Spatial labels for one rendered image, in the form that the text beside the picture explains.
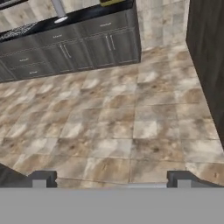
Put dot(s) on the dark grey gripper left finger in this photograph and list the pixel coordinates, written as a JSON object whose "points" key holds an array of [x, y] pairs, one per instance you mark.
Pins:
{"points": [[43, 178]]}

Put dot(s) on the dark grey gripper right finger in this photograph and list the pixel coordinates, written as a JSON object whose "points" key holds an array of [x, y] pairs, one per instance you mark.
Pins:
{"points": [[178, 178]]}

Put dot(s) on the tall dark wooden cabinet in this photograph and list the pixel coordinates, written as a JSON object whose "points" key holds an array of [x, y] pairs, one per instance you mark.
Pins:
{"points": [[208, 43]]}

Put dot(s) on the dark grey cupboard run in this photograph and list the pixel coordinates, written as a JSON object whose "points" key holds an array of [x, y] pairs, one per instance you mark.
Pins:
{"points": [[96, 43]]}

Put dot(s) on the black speckled hob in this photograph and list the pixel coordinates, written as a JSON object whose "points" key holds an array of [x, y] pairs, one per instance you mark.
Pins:
{"points": [[16, 31]]}

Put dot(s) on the grey metal tap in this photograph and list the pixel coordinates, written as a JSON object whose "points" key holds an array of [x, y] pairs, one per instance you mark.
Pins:
{"points": [[59, 7]]}

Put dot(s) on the yellow-green object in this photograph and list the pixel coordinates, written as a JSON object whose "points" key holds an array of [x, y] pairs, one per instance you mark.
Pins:
{"points": [[113, 2]]}

